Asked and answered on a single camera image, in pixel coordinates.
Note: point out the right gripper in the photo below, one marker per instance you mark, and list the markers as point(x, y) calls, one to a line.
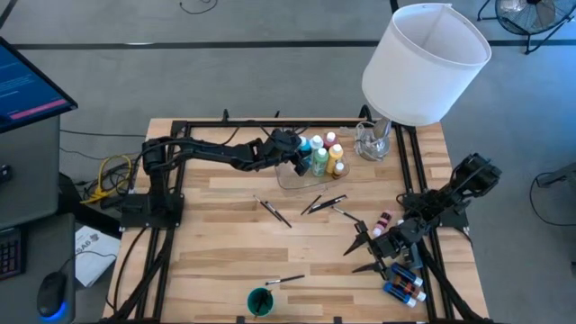
point(387, 243)

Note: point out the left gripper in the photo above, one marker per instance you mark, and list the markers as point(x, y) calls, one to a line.
point(281, 144)

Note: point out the teal paint bottle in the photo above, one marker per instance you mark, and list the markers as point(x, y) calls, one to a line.
point(305, 145)

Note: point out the white paint bottle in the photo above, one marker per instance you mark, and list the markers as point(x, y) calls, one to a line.
point(317, 142)

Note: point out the clear plastic bin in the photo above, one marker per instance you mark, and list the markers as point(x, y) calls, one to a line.
point(292, 182)

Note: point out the green paint bottle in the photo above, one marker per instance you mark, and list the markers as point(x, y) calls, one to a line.
point(320, 162)

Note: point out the short black brush silver ferrule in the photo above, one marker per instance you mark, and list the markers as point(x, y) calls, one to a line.
point(345, 213)

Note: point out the red paint bottle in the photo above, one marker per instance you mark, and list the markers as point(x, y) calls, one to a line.
point(331, 138)

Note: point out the large yellow paint bottle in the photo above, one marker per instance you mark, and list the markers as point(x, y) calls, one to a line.
point(335, 157)

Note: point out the small yellow paint bottle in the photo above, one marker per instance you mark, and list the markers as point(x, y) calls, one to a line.
point(339, 169)

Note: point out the green plastic cup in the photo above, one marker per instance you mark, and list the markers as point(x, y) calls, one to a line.
point(270, 307)

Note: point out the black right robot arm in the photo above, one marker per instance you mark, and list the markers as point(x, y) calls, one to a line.
point(468, 180)

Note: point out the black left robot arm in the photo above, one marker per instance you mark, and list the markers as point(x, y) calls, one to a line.
point(202, 150)

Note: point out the small pink paint bottle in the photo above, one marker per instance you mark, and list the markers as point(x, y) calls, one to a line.
point(382, 223)

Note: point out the small blue paint bottle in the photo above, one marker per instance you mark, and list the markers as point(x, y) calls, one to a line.
point(399, 294)
point(406, 274)

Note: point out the small brown paint bottle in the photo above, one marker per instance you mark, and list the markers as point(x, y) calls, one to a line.
point(411, 289)

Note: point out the table lamp white shade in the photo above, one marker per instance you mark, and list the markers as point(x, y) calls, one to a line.
point(423, 67)

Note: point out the black equipment leg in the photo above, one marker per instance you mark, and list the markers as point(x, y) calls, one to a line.
point(558, 177)

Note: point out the white paper booklet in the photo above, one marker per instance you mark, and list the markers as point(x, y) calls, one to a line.
point(96, 256)

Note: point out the grey desk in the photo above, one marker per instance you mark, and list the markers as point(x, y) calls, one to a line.
point(27, 180)

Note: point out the computer monitor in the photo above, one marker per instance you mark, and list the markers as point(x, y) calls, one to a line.
point(27, 85)

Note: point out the black computer mouse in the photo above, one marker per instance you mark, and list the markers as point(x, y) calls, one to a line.
point(51, 292)

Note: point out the black floor fan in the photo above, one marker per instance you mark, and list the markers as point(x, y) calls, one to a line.
point(531, 15)

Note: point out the black keyboard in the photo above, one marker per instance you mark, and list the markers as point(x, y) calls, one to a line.
point(11, 254)

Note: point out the black aluminium table frame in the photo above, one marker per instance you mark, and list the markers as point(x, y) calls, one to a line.
point(292, 123)

